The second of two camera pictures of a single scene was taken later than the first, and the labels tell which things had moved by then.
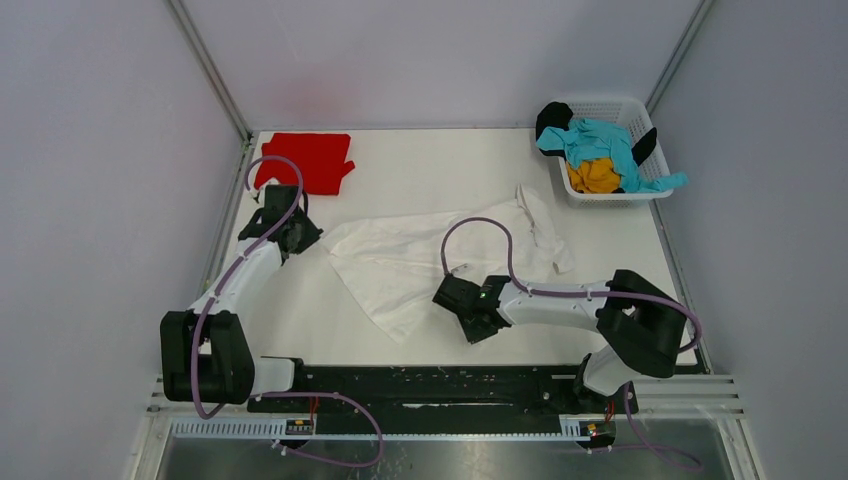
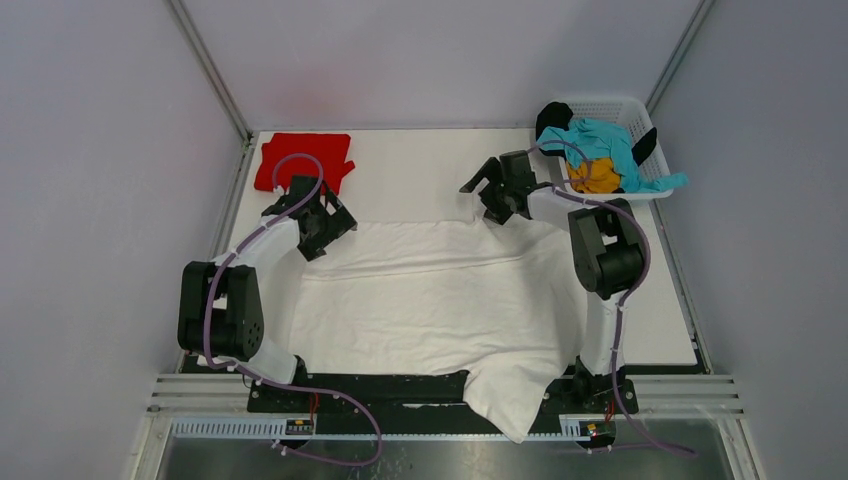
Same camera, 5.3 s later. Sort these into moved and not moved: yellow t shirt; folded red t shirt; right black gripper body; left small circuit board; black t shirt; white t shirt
Moved: right black gripper body; white t shirt
Not moved: left small circuit board; black t shirt; yellow t shirt; folded red t shirt
